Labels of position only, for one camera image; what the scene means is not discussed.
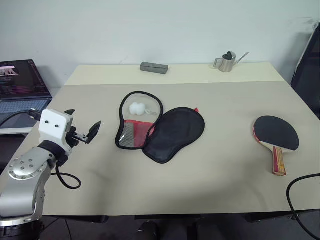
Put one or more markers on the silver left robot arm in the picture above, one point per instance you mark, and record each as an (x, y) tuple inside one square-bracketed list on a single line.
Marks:
[(22, 172)]

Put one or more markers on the dark rounded shape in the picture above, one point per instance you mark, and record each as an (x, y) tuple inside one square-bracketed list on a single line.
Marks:
[(148, 231)]

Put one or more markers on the black chair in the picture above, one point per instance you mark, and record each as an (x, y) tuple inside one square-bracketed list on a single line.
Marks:
[(308, 75)]

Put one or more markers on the small metal watering can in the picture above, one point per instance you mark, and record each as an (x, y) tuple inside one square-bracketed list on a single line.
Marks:
[(227, 64)]

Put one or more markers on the open laptop computer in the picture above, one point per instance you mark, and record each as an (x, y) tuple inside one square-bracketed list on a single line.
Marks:
[(20, 80)]

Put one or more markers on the black caster wheel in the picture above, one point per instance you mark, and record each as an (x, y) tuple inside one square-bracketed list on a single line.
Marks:
[(293, 216)]

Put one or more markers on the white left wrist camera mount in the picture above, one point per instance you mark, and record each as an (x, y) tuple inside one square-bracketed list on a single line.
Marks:
[(51, 125)]

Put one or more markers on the grey rectangular box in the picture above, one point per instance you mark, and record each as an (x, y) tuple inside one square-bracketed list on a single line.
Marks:
[(153, 68)]

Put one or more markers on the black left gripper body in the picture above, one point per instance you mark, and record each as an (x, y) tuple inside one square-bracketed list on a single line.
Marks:
[(75, 137)]

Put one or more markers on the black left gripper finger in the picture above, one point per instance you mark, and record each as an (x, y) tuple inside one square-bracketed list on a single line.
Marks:
[(70, 112), (94, 130)]

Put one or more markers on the black table frame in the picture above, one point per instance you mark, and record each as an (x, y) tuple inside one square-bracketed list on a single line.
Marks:
[(82, 219)]

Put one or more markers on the black red paddle case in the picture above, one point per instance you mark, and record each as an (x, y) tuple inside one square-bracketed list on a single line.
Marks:
[(175, 135)]

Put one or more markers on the table tennis paddle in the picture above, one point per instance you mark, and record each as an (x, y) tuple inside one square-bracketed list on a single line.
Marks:
[(275, 132)]

